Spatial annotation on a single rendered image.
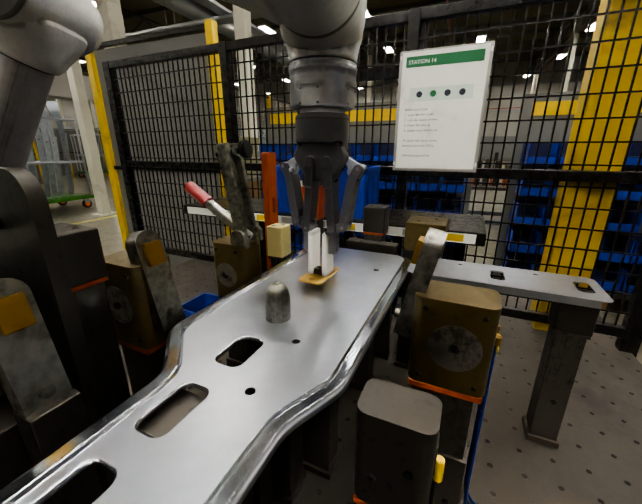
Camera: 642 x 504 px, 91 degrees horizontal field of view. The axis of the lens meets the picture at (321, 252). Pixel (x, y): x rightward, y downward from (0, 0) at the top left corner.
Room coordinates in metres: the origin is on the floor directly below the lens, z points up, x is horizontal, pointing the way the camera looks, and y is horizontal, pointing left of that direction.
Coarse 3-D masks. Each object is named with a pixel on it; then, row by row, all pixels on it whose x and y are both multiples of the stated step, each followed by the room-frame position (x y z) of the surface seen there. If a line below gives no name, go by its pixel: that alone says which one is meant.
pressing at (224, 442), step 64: (320, 256) 0.60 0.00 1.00; (384, 256) 0.60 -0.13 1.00; (192, 320) 0.35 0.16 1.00; (256, 320) 0.35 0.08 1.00; (320, 320) 0.35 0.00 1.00; (192, 384) 0.24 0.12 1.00; (256, 384) 0.24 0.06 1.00; (320, 384) 0.24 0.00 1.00; (64, 448) 0.17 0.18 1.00; (128, 448) 0.17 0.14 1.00; (192, 448) 0.17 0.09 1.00; (256, 448) 0.18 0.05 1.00
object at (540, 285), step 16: (448, 272) 0.52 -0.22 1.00; (464, 272) 0.52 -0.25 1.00; (480, 272) 0.52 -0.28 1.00; (512, 272) 0.52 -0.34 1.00; (528, 272) 0.52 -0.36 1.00; (544, 272) 0.52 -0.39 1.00; (496, 288) 0.46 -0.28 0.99; (512, 288) 0.45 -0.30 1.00; (528, 288) 0.45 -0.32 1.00; (544, 288) 0.45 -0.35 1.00; (560, 288) 0.45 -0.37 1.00; (576, 288) 0.45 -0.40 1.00; (592, 288) 0.45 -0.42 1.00; (576, 304) 0.42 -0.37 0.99; (592, 304) 0.41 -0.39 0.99
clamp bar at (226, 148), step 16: (224, 144) 0.52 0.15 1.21; (240, 144) 0.52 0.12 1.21; (224, 160) 0.53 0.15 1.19; (240, 160) 0.55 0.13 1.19; (224, 176) 0.53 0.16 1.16; (240, 176) 0.55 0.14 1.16; (240, 192) 0.54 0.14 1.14; (240, 208) 0.52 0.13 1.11; (240, 224) 0.52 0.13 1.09; (256, 240) 0.54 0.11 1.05
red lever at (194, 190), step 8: (192, 184) 0.58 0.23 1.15; (192, 192) 0.57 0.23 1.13; (200, 192) 0.57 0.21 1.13; (200, 200) 0.56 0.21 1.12; (208, 200) 0.56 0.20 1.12; (208, 208) 0.56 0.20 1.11; (216, 208) 0.55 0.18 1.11; (224, 216) 0.54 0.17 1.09; (232, 224) 0.54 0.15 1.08; (248, 232) 0.53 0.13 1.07
